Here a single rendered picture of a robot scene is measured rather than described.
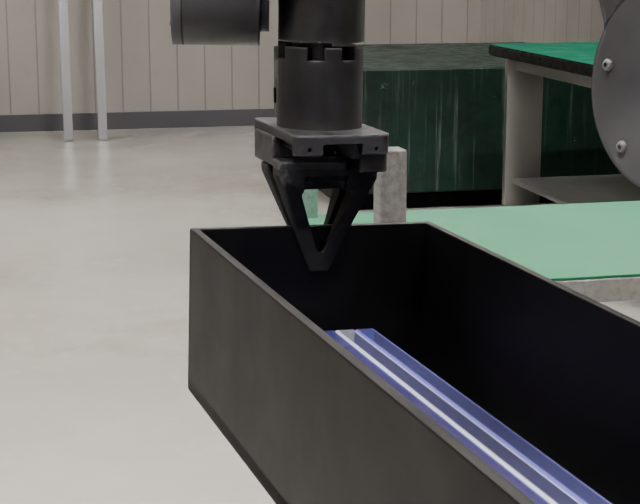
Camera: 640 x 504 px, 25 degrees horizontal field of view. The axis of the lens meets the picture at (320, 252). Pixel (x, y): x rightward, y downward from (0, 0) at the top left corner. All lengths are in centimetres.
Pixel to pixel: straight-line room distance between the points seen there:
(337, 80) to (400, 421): 39
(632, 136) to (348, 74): 57
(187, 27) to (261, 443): 29
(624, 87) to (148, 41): 1030
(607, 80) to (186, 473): 338
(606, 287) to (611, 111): 126
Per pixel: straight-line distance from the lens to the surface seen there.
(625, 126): 40
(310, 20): 94
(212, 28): 95
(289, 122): 96
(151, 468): 379
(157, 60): 1070
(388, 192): 155
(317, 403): 71
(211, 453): 388
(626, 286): 167
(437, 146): 737
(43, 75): 1065
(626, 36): 40
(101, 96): 1010
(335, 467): 69
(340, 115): 95
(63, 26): 1013
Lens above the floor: 131
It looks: 12 degrees down
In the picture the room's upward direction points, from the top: straight up
